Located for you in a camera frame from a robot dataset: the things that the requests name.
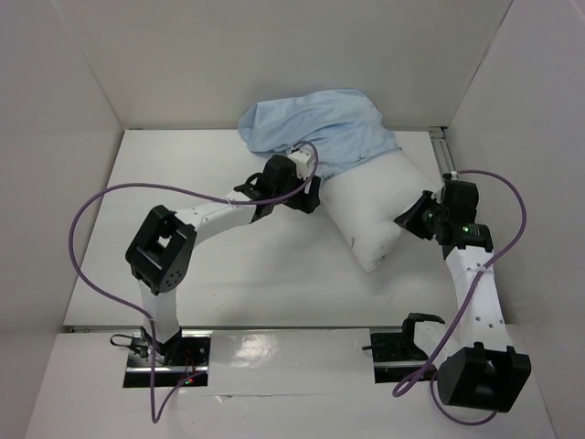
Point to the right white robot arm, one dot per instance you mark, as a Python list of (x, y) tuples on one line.
[(472, 361)]

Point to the white pillow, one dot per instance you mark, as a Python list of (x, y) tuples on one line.
[(364, 201)]

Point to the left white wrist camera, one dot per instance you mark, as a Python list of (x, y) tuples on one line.
[(304, 161)]

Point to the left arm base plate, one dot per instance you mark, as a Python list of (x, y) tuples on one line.
[(186, 362)]

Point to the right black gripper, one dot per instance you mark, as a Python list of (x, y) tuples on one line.
[(423, 217)]

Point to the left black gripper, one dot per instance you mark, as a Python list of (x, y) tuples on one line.
[(306, 202)]

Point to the light blue pillowcase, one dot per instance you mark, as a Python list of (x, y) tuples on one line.
[(344, 125)]

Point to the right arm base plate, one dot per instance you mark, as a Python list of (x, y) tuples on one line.
[(392, 359)]

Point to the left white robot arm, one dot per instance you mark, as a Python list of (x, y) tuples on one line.
[(161, 250)]

